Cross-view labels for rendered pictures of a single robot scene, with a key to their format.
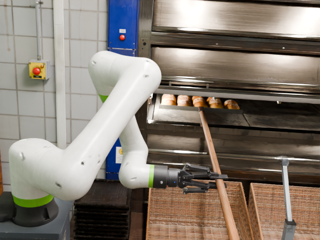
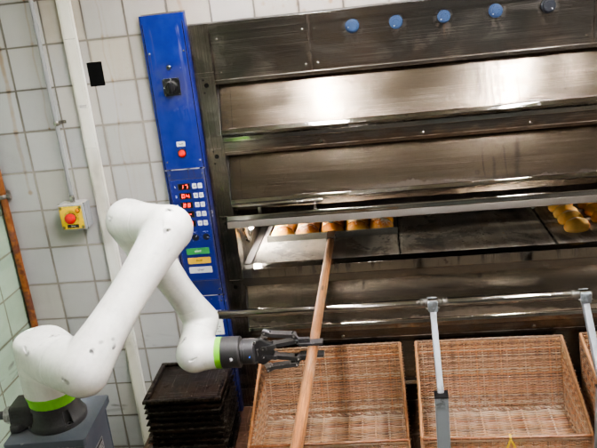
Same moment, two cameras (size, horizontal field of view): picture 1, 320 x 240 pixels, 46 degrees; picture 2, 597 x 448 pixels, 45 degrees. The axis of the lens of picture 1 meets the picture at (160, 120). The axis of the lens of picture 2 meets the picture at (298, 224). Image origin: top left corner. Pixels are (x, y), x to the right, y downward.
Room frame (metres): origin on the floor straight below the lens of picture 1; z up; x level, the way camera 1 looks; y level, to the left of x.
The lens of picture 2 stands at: (-0.50, -0.48, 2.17)
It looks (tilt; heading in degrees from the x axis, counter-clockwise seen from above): 18 degrees down; 7
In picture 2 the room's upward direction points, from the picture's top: 6 degrees counter-clockwise
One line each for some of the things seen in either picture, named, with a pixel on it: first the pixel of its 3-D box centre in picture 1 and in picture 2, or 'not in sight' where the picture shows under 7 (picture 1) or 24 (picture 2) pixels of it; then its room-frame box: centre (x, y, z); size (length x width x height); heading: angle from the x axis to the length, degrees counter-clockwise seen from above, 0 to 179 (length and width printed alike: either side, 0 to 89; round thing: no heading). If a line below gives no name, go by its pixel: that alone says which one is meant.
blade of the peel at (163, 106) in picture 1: (198, 101); (333, 221); (2.56, -0.26, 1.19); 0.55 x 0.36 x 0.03; 89
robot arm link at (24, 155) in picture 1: (35, 171); (48, 365); (1.05, 0.37, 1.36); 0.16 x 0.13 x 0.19; 57
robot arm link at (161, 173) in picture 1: (161, 176); (233, 351); (1.38, -0.02, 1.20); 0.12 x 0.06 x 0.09; 0
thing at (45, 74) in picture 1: (39, 69); (75, 214); (2.05, 0.68, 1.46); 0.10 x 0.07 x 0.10; 89
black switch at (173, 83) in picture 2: not in sight; (169, 81); (2.04, 0.23, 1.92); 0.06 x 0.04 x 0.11; 89
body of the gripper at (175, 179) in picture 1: (179, 178); (258, 350); (1.38, -0.09, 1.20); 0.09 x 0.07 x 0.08; 90
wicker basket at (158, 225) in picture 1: (196, 220); (330, 408); (1.82, -0.24, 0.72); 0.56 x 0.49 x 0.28; 90
